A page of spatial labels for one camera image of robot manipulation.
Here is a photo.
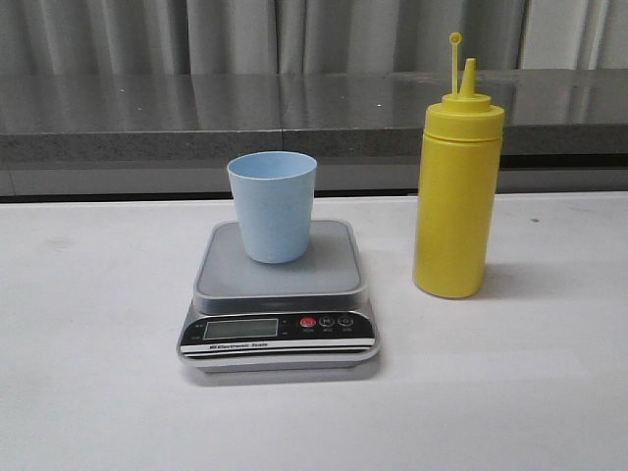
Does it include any light blue plastic cup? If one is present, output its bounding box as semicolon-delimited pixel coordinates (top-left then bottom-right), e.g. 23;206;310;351
227;151;318;264

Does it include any yellow squeeze bottle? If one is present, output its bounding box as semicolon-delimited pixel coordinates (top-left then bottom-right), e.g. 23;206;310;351
413;32;505;299

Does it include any silver electronic kitchen scale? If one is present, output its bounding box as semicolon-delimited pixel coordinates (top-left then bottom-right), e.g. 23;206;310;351
177;219;381;384

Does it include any grey stone counter ledge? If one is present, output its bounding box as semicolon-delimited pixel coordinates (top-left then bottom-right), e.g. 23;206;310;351
1;70;627;201

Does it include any grey curtain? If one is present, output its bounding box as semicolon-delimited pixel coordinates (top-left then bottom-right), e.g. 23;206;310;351
1;1;627;75

